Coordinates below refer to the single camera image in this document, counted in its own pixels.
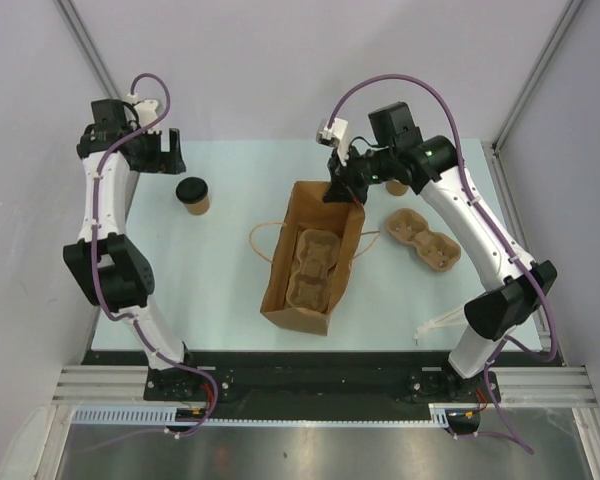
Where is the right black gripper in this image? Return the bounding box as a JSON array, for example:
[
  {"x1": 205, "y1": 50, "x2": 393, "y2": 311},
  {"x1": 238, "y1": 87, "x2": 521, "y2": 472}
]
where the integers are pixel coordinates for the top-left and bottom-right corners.
[{"x1": 323, "y1": 142, "x2": 396, "y2": 206}]

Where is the black plastic cup lid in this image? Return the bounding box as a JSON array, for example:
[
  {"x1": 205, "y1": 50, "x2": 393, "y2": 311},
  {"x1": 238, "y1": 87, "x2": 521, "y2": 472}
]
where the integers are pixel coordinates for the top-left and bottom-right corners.
[{"x1": 175, "y1": 177, "x2": 209, "y2": 205}]

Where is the brown paper bag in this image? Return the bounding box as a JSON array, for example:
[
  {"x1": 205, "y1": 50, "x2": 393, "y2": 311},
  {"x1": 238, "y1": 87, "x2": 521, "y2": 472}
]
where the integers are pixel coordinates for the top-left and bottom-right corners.
[{"x1": 249, "y1": 181, "x2": 368, "y2": 336}]

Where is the brown pulp cup carrier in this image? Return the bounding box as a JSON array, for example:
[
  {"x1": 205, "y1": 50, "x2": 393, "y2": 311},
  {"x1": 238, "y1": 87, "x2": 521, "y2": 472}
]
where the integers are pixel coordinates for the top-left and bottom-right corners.
[
  {"x1": 285, "y1": 229, "x2": 341, "y2": 312},
  {"x1": 385, "y1": 208, "x2": 462, "y2": 273}
]

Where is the brown paper coffee cup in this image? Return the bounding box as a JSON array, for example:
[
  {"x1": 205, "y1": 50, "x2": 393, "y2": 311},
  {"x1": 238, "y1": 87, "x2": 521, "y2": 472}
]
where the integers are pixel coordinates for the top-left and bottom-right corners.
[{"x1": 183, "y1": 196, "x2": 210, "y2": 216}]

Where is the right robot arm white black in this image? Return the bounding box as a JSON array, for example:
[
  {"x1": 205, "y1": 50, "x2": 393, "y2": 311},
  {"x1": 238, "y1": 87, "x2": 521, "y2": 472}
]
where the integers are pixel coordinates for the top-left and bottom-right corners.
[{"x1": 316, "y1": 102, "x2": 557, "y2": 401}]

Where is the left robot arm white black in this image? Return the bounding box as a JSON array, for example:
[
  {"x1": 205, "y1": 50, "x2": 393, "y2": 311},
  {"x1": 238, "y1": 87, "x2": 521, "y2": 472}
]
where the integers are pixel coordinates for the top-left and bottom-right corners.
[{"x1": 63, "y1": 94, "x2": 203, "y2": 401}]

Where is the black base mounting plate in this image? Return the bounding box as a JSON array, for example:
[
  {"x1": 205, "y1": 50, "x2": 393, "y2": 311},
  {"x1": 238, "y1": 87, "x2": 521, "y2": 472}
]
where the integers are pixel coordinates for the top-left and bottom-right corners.
[{"x1": 82, "y1": 351, "x2": 561, "y2": 420}]

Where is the white round object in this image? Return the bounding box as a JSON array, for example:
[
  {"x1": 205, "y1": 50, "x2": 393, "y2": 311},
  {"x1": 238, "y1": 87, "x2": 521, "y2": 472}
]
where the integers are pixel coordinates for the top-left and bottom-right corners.
[{"x1": 0, "y1": 407, "x2": 49, "y2": 480}]

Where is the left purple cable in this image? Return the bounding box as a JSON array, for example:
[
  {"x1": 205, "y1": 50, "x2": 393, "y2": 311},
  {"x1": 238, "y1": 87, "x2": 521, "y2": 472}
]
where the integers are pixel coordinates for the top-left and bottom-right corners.
[{"x1": 82, "y1": 73, "x2": 216, "y2": 451}]

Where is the purple cable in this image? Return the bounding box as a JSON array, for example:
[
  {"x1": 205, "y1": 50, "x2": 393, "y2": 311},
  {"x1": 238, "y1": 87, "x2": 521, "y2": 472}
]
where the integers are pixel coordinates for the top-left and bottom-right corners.
[
  {"x1": 327, "y1": 74, "x2": 561, "y2": 455},
  {"x1": 82, "y1": 73, "x2": 216, "y2": 451}
]

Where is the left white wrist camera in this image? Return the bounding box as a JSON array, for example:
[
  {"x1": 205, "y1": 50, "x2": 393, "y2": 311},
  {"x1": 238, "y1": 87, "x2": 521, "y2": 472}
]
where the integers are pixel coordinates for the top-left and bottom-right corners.
[{"x1": 125, "y1": 94, "x2": 161, "y2": 127}]

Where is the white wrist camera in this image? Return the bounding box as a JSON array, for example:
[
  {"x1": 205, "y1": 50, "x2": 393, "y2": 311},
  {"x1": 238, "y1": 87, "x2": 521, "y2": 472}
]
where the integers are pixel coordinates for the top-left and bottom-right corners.
[
  {"x1": 316, "y1": 118, "x2": 352, "y2": 166},
  {"x1": 125, "y1": 94, "x2": 161, "y2": 127}
]

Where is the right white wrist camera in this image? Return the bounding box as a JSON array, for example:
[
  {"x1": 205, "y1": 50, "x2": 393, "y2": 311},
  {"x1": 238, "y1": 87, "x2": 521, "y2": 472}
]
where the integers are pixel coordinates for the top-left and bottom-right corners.
[{"x1": 316, "y1": 118, "x2": 352, "y2": 166}]

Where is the left aluminium corner post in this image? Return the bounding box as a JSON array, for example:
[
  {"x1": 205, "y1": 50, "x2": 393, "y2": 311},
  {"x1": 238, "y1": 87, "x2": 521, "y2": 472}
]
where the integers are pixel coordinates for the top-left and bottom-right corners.
[{"x1": 52, "y1": 0, "x2": 147, "y2": 146}]

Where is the aluminium corner post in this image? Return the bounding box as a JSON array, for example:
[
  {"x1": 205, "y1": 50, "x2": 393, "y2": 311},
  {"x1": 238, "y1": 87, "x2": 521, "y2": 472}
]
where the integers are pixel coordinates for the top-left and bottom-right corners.
[
  {"x1": 494, "y1": 0, "x2": 586, "y2": 149},
  {"x1": 52, "y1": 0, "x2": 147, "y2": 146}
]

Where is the right aluminium corner post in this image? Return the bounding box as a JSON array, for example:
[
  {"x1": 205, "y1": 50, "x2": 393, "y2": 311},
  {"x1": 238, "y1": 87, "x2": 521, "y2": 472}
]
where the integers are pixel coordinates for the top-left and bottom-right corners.
[{"x1": 494, "y1": 0, "x2": 586, "y2": 149}]

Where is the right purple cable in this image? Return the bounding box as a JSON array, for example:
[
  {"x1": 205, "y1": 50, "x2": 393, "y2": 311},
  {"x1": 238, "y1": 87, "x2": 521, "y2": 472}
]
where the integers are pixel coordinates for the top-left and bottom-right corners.
[{"x1": 327, "y1": 74, "x2": 561, "y2": 455}]

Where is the white slotted cable duct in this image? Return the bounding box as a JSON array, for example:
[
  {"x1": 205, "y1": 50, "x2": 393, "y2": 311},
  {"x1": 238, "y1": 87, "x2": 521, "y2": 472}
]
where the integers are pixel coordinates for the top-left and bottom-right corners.
[{"x1": 71, "y1": 404, "x2": 469, "y2": 429}]

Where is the aluminium frame rail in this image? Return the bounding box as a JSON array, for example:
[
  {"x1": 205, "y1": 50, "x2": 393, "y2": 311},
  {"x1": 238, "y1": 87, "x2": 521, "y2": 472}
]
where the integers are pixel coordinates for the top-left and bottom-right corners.
[{"x1": 52, "y1": 365, "x2": 598, "y2": 408}]

